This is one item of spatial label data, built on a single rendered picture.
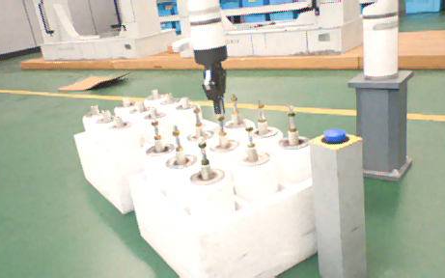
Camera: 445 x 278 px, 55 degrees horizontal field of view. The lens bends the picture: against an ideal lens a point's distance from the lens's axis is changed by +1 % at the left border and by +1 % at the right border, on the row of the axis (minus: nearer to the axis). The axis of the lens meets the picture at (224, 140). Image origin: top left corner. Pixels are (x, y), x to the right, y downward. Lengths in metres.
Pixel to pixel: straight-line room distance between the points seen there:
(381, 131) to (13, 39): 6.70
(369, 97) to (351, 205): 0.52
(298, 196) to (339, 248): 0.14
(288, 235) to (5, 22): 6.84
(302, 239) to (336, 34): 2.12
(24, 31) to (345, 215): 7.06
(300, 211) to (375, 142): 0.46
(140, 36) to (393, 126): 3.16
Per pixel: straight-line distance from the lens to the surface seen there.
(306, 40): 3.06
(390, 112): 1.32
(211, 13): 0.94
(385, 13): 1.29
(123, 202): 1.35
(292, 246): 1.00
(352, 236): 0.91
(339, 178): 0.82
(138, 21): 4.17
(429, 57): 2.75
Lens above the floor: 0.62
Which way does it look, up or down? 20 degrees down
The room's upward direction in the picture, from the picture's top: 8 degrees counter-clockwise
